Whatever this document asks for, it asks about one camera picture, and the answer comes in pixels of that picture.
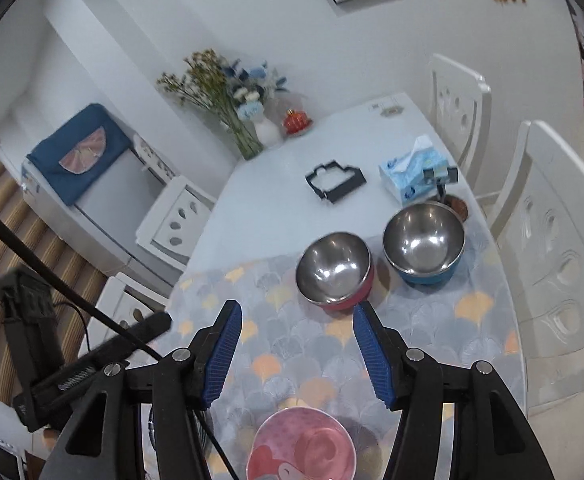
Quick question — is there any blue fridge cover cloth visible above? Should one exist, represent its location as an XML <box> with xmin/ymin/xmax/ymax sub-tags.
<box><xmin>27</xmin><ymin>103</ymin><xmax>132</xmax><ymax>206</ymax></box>

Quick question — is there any black plastic frame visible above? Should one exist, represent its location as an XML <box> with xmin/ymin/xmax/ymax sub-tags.
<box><xmin>304</xmin><ymin>159</ymin><xmax>366</xmax><ymax>204</ymax></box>

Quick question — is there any white ceramic vase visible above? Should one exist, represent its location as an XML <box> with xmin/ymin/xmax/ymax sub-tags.
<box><xmin>254</xmin><ymin>115</ymin><xmax>282</xmax><ymax>145</ymax></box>

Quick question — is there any striped brown rug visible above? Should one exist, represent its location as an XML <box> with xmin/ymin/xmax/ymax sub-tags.
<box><xmin>0</xmin><ymin>160</ymin><xmax>104</xmax><ymax>396</ymax></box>

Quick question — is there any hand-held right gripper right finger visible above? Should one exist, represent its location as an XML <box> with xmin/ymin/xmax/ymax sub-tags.
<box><xmin>352</xmin><ymin>300</ymin><xmax>555</xmax><ymax>480</ymax></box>

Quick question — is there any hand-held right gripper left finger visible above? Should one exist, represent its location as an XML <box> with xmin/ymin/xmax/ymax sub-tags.
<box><xmin>37</xmin><ymin>299</ymin><xmax>244</xmax><ymax>480</ymax></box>

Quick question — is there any steel bowl red outside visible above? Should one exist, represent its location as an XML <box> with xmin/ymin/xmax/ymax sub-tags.
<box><xmin>295</xmin><ymin>232</ymin><xmax>375</xmax><ymax>315</ymax></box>

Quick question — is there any thin black cable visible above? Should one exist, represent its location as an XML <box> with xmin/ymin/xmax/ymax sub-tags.
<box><xmin>52</xmin><ymin>301</ymin><xmax>93</xmax><ymax>353</ymax></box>

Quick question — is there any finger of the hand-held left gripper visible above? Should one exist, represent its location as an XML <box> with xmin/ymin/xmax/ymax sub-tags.
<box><xmin>79</xmin><ymin>311</ymin><xmax>174</xmax><ymax>362</ymax></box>

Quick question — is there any pink dotted bowl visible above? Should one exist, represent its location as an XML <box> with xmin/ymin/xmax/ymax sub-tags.
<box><xmin>247</xmin><ymin>407</ymin><xmax>358</xmax><ymax>480</ymax></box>

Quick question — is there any brown round coaster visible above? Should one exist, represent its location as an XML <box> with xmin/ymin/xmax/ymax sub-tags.
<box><xmin>442</xmin><ymin>194</ymin><xmax>469</xmax><ymax>222</ymax></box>

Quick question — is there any thick black cable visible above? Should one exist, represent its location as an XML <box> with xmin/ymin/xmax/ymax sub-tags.
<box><xmin>0</xmin><ymin>195</ymin><xmax>240</xmax><ymax>480</ymax></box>

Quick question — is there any white cabinet blue cloth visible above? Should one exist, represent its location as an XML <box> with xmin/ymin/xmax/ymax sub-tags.
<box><xmin>22</xmin><ymin>105</ymin><xmax>183</xmax><ymax>271</ymax></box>

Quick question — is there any red lidded teacup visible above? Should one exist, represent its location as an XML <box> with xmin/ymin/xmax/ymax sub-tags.
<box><xmin>283</xmin><ymin>107</ymin><xmax>314</xmax><ymax>136</ymax></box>

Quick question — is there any blue white tissue box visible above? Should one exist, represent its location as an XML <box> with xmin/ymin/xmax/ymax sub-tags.
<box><xmin>378</xmin><ymin>134</ymin><xmax>448</xmax><ymax>206</ymax></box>

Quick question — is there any blue white flower bouquet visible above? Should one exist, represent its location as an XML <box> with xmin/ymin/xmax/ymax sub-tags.
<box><xmin>222</xmin><ymin>60</ymin><xmax>293</xmax><ymax>121</ymax></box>

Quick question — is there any dried flower bouquet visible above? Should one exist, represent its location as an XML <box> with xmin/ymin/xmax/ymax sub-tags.
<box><xmin>156</xmin><ymin>49</ymin><xmax>238</xmax><ymax>116</ymax></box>

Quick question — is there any steel bowl blue outside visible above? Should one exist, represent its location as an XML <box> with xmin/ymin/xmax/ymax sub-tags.
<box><xmin>382</xmin><ymin>201</ymin><xmax>467</xmax><ymax>286</ymax></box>

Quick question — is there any fan-patterned tablecloth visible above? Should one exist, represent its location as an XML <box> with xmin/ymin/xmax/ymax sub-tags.
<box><xmin>79</xmin><ymin>217</ymin><xmax>523</xmax><ymax>480</ymax></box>

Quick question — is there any white carved chair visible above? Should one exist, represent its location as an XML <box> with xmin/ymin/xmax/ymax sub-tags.
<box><xmin>429</xmin><ymin>53</ymin><xmax>493</xmax><ymax>196</ymax></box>
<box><xmin>136</xmin><ymin>177</ymin><xmax>218</xmax><ymax>272</ymax></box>
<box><xmin>92</xmin><ymin>271</ymin><xmax>173</xmax><ymax>346</ymax></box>
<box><xmin>134</xmin><ymin>135</ymin><xmax>183</xmax><ymax>181</ymax></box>
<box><xmin>489</xmin><ymin>120</ymin><xmax>584</xmax><ymax>411</ymax></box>

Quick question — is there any glass vase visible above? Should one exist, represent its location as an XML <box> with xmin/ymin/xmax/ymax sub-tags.
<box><xmin>222</xmin><ymin>110</ymin><xmax>264</xmax><ymax>161</ymax></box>

